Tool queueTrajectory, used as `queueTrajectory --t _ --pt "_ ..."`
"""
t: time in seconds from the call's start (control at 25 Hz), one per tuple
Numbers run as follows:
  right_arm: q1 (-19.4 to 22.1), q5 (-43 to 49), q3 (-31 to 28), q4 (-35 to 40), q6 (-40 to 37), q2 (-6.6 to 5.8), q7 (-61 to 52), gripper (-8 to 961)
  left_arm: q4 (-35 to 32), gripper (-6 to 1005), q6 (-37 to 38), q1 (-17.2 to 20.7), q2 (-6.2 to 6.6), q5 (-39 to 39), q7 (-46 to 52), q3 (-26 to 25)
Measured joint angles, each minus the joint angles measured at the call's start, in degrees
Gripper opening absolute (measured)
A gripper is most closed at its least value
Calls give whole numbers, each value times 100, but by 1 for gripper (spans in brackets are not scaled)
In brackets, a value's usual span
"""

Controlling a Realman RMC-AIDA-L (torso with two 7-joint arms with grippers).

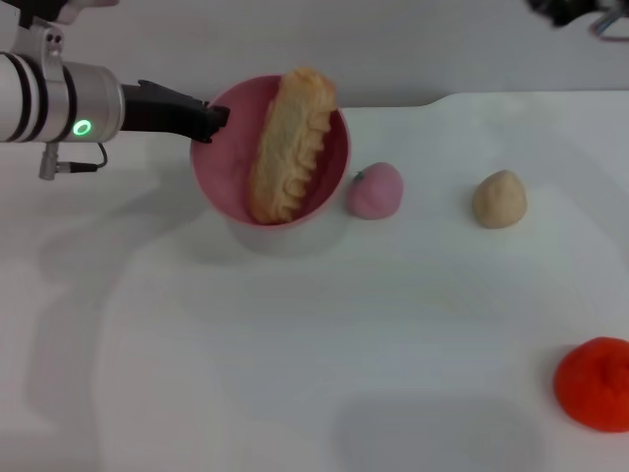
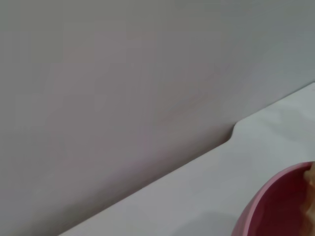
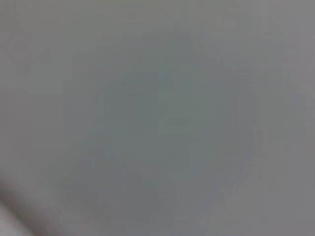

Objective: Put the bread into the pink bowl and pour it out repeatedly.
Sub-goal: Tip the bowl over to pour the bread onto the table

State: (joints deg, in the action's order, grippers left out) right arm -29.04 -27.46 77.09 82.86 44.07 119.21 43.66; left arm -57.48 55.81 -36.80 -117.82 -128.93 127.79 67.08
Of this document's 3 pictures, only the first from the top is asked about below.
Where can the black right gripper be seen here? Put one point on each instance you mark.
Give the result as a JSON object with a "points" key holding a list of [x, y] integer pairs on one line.
{"points": [[560, 10]]}

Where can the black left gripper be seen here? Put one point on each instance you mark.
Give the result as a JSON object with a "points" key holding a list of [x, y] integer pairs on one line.
{"points": [[157, 108]]}

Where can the pink plastic bowl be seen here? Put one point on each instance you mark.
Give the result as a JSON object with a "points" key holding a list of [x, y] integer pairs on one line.
{"points": [[221, 167]]}

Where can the orange striped long bread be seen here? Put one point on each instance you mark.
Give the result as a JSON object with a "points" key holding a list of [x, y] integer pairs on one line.
{"points": [[290, 147]]}

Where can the pink peach toy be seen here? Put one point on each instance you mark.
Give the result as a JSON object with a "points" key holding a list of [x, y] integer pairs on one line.
{"points": [[376, 192]]}

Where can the beige potato toy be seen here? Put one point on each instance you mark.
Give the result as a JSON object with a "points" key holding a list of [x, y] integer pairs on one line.
{"points": [[498, 201]]}

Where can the red orange round toy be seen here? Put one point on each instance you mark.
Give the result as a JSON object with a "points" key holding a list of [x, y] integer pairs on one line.
{"points": [[594, 388]]}

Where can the left wrist camera housing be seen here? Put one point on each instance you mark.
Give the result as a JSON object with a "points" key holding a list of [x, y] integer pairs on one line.
{"points": [[44, 34]]}

